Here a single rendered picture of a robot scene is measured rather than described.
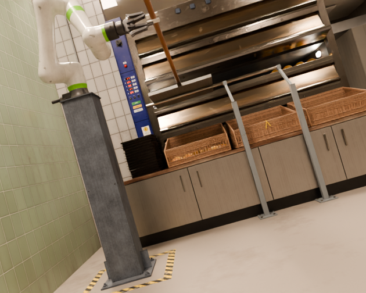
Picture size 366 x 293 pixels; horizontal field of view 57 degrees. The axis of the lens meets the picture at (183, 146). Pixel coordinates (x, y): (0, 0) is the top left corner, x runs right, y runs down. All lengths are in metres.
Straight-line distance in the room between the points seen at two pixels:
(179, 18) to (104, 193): 2.03
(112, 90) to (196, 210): 1.48
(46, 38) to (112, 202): 1.07
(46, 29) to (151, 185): 1.40
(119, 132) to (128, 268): 1.57
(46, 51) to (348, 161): 2.36
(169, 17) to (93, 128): 1.74
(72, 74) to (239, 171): 1.46
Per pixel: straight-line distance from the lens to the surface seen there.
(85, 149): 2.21
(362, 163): 3.03
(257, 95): 3.38
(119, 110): 3.43
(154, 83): 3.27
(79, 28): 2.20
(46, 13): 2.26
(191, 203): 2.80
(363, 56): 13.43
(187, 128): 3.31
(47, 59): 2.27
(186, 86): 2.86
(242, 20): 3.54
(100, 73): 3.55
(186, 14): 3.57
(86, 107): 2.23
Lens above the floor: 0.65
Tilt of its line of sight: 1 degrees up
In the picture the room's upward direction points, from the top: 16 degrees counter-clockwise
